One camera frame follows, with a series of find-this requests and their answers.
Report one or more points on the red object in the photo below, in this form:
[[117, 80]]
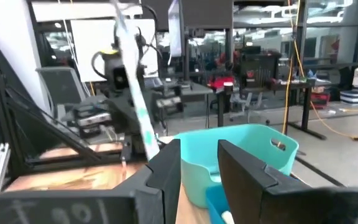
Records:
[[219, 83]]

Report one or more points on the blue plastic bin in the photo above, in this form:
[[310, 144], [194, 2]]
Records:
[[214, 205]]

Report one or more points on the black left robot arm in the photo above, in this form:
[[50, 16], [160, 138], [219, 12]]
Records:
[[135, 43]]

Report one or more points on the teal patterned cutlery piece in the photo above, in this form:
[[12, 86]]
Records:
[[135, 84]]

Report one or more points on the white office chair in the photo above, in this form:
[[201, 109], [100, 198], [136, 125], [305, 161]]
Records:
[[247, 105]]

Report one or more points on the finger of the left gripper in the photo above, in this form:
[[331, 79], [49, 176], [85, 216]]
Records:
[[135, 137]]

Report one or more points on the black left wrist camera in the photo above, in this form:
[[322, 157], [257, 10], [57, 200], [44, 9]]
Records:
[[118, 74]]

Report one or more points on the grey office chair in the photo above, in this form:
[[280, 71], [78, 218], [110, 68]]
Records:
[[61, 84]]

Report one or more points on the yellow tape label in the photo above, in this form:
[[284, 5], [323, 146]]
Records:
[[109, 51]]

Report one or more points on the grey desk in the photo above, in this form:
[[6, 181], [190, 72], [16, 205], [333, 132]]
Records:
[[194, 90]]

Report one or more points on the stacked storage bins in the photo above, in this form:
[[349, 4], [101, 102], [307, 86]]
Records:
[[353, 97]]

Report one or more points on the black monitor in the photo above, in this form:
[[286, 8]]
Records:
[[207, 14]]

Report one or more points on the mint green plastic bin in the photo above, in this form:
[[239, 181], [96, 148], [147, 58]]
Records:
[[244, 140]]

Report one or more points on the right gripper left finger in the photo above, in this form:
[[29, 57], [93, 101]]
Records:
[[160, 193]]

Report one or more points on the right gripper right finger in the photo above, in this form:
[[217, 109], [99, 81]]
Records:
[[253, 199]]

